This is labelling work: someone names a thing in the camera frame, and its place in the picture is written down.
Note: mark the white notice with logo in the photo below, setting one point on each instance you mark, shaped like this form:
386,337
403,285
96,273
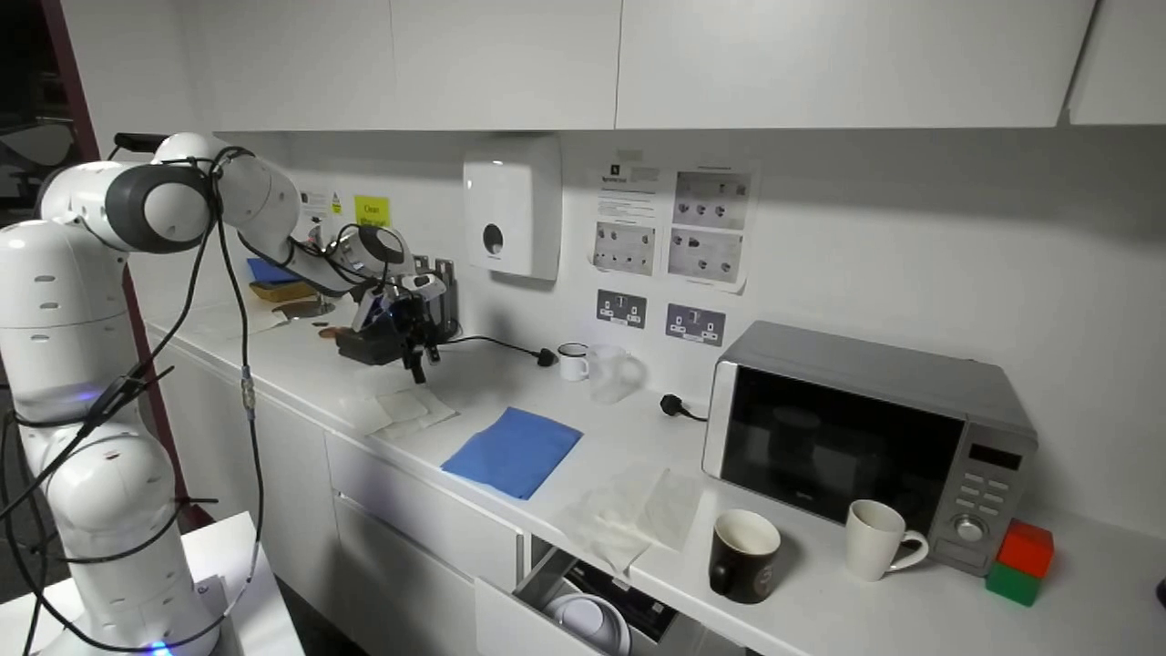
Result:
628,174

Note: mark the white robot table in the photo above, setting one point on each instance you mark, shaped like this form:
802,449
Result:
241,586

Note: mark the open white drawer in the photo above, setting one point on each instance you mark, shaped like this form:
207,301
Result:
656,614

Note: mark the small white cup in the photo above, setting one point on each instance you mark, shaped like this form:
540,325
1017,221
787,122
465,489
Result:
574,364

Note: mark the red-orange block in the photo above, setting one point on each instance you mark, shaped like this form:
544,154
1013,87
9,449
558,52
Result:
1030,549

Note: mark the silver microwave oven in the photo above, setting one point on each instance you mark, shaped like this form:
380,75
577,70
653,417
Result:
850,439

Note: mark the blue cloth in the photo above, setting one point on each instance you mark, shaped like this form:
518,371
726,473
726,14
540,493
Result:
510,455

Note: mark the white bowl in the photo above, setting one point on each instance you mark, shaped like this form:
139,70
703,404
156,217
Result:
589,623

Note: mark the white mug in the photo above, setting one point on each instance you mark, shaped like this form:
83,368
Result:
877,540

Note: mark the white lower cabinet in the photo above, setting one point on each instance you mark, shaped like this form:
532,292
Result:
403,558

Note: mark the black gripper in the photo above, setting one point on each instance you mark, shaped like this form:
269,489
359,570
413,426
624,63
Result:
421,331

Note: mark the photo instruction sheet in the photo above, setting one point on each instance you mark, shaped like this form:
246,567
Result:
703,256
710,199
624,245

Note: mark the black stereo camera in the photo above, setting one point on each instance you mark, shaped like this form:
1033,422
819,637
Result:
131,143

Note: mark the brown-yellow pack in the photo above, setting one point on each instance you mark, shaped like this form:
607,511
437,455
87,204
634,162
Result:
284,296

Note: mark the green block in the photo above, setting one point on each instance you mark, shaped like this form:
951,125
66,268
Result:
1011,589

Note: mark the blue pack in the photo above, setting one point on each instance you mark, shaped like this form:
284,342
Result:
269,273

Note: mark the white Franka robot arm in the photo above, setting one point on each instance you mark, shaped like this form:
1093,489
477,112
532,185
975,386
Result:
75,317

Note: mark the black mug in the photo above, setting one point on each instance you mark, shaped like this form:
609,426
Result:
743,558

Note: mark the yellow-green wall sign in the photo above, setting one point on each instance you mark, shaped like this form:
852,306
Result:
371,208

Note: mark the black microwave plug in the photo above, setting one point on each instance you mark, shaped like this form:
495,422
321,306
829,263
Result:
671,408

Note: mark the double wall socket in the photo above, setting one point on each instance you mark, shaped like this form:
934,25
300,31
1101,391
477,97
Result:
692,325
620,307

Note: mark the white paper towel dispenser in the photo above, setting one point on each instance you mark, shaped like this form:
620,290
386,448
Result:
510,206

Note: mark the white upper cabinet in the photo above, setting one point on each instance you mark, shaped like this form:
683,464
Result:
485,60

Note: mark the dark red door frame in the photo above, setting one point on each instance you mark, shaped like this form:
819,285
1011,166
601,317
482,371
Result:
70,60

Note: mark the white cabinet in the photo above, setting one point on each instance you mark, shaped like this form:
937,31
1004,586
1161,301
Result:
485,60
403,558

